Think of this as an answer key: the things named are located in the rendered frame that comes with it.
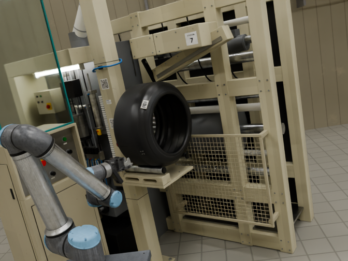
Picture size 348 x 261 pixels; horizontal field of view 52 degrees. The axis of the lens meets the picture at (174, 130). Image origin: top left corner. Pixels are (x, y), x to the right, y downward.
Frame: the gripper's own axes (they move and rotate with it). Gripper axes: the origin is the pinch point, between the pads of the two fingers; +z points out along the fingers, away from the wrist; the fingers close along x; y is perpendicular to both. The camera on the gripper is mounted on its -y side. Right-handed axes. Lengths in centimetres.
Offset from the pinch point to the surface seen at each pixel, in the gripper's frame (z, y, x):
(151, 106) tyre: 12.5, 34.5, -11.9
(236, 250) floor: 84, -91, -22
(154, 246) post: 41, -78, 27
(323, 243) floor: 113, -87, -82
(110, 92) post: 19, 46, 30
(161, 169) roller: 18.6, -7.2, -9.1
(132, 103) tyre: 7.3, 38.0, -1.4
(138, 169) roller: 18.2, -8.1, 11.4
